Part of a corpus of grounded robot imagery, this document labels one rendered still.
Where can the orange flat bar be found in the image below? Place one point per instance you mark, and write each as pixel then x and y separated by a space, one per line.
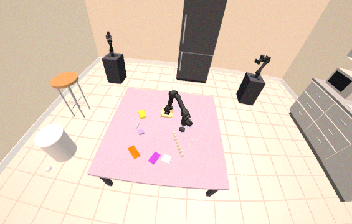
pixel 134 151

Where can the purple flat rectangular block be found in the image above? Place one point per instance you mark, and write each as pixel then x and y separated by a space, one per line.
pixel 154 158

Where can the yellow rectangular block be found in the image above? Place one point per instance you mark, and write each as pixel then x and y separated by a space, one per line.
pixel 142 114

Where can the pale purple block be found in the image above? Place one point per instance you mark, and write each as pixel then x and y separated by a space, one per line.
pixel 141 131

